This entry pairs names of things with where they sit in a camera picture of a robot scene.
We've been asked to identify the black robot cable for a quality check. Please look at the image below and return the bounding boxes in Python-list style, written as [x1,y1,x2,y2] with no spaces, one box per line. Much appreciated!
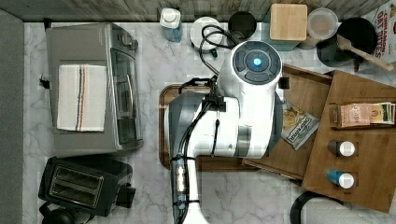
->
[174,24,239,224]

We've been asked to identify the black two-slot toaster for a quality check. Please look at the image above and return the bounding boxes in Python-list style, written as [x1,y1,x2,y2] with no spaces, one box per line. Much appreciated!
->
[38,156,135,217]

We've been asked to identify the grey spice shaker white cap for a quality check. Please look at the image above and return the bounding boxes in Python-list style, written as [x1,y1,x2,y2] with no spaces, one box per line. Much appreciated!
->
[328,140,356,157]

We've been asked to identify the bamboo lid canister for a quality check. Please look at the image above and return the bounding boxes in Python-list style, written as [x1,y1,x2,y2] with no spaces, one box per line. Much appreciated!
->
[262,4,307,51]

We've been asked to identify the brown wooden tray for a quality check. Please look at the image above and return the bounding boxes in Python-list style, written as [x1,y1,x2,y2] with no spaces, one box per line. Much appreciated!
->
[158,84,258,172]

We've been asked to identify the cinnamon oat bites cereal box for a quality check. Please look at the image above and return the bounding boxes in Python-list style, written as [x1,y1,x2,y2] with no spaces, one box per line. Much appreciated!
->
[363,0,396,63]

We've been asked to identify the silver toaster oven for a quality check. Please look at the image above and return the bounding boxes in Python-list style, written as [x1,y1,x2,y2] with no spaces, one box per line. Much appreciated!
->
[46,22,143,157]

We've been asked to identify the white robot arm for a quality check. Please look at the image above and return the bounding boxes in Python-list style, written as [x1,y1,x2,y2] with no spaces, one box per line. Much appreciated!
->
[164,40,282,224]

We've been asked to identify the black curved cable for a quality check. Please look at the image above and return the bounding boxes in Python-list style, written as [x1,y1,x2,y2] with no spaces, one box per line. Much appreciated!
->
[289,190,344,224]

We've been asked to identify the clear blue soap bottle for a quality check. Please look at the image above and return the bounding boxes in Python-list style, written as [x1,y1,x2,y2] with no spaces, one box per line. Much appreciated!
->
[160,7,182,43]

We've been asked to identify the black cylindrical cup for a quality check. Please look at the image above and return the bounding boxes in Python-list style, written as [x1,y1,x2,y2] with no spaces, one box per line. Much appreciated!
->
[228,11,257,41]

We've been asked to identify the blue spice shaker white cap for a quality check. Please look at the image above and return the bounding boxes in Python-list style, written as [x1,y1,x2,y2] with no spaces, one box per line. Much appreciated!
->
[327,169,355,189]

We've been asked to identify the striped white kitchen towel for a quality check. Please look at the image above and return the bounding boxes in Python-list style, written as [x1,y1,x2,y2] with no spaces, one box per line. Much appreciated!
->
[56,64,107,132]

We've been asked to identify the chips snack bag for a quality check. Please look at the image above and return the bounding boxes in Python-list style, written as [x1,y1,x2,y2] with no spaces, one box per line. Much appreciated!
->
[281,102,320,150]

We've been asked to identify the wooden spoon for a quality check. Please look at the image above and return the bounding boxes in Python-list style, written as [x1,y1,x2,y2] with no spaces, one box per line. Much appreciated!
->
[336,35,394,71]

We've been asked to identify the black utensil holder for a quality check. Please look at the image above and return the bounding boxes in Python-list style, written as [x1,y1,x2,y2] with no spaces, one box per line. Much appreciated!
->
[316,17,378,68]

